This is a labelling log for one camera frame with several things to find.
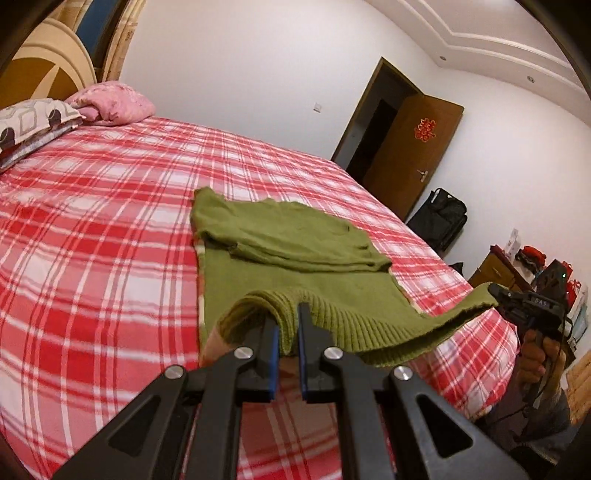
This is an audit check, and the narrow beige curtain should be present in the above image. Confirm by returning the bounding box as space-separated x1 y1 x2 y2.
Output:
99 0 147 85

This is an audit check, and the red plaid bed sheet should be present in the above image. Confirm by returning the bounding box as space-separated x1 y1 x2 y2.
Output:
0 115 518 480

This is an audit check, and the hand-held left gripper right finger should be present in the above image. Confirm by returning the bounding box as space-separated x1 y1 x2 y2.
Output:
298 302 532 480

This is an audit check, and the green knit sweater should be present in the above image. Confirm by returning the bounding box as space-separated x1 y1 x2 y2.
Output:
191 187 500 370

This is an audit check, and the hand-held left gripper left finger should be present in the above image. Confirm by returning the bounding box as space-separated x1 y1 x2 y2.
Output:
51 316 280 480

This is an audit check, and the dark door frame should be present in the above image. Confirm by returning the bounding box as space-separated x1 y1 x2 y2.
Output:
331 56 422 186

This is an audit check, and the person's right forearm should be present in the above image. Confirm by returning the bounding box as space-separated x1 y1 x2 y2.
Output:
485 381 572 439

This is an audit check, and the cream wooden headboard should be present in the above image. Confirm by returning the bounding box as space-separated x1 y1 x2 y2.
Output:
0 18 99 110

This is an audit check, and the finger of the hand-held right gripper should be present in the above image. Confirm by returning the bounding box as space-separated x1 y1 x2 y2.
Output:
488 282 527 320

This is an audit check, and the dark framed window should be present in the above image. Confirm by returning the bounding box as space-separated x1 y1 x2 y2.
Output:
75 0 114 51

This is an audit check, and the grey patterned pillow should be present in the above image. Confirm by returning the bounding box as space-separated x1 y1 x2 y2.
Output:
0 98 85 172

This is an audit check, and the black suitcase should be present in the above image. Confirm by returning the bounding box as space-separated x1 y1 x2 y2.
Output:
406 188 468 253

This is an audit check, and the red knit hat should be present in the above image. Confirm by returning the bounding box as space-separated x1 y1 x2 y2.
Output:
516 246 549 274

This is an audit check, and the pink pillow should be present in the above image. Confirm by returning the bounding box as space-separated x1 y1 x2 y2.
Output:
65 80 157 127

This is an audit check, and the brown wooden door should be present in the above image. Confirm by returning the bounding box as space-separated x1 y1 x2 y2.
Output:
364 95 465 223

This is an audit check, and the red paper door decoration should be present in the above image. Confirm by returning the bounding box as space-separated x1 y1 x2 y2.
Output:
414 117 437 142

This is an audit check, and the wooden side cabinet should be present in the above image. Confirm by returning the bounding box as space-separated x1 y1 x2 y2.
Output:
468 247 525 292

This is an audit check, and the person's right hand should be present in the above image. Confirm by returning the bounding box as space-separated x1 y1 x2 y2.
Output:
517 329 568 387

